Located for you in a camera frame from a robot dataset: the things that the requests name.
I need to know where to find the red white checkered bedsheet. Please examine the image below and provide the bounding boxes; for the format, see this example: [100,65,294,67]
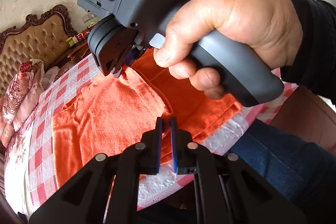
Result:
[5,56,297,217]

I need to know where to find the tufted beige headboard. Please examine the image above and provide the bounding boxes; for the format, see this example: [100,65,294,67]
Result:
[0,5,77,96]

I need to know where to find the blue jeans leg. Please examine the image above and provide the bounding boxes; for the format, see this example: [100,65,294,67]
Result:
[230,120,335,203]

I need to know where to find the person right hand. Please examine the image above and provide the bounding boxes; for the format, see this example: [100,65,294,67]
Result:
[154,0,303,100]

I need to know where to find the wooden nightstand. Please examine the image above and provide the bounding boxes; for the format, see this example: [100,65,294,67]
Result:
[47,39,91,70]

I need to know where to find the red tin on nightstand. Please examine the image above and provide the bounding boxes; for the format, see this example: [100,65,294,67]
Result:
[76,28,91,41]

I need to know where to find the black sleeve right forearm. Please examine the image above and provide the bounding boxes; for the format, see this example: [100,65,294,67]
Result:
[280,0,336,104]

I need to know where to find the orange fleece pants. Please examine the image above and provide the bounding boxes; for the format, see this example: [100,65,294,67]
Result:
[52,51,241,186]

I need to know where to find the pink floral folded quilt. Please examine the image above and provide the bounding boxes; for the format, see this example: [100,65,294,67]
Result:
[1,59,45,147]

